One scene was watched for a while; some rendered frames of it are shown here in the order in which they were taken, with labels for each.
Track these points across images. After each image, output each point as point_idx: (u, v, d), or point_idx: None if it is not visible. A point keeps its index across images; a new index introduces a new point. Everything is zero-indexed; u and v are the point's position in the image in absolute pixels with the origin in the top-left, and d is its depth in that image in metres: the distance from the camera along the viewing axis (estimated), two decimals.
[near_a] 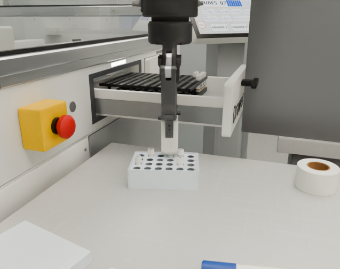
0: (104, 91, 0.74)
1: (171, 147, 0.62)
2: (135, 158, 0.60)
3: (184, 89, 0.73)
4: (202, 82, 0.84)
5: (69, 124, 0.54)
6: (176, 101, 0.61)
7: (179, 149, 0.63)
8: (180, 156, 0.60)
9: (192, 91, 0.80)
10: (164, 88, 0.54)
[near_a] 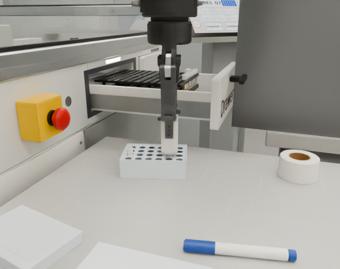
0: (99, 86, 0.77)
1: (171, 148, 0.61)
2: (126, 149, 0.63)
3: None
4: (194, 79, 0.88)
5: (64, 116, 0.58)
6: (176, 100, 0.61)
7: (183, 74, 0.80)
8: None
9: None
10: (163, 88, 0.54)
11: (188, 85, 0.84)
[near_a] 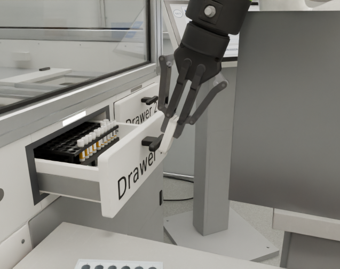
0: None
1: (170, 144, 0.63)
2: (80, 142, 0.62)
3: (70, 152, 0.61)
4: (109, 134, 0.72)
5: None
6: (179, 102, 0.61)
7: (87, 135, 0.65)
8: (82, 137, 0.64)
9: None
10: (212, 99, 0.57)
11: (97, 144, 0.69)
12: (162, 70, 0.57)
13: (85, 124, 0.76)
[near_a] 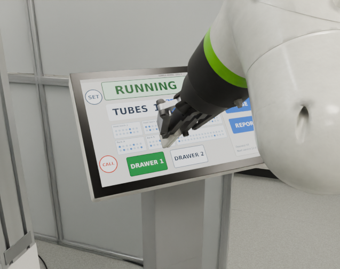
0: None
1: (163, 140, 0.64)
2: None
3: None
4: None
5: None
6: (186, 126, 0.57)
7: None
8: None
9: None
10: (159, 112, 0.52)
11: None
12: None
13: None
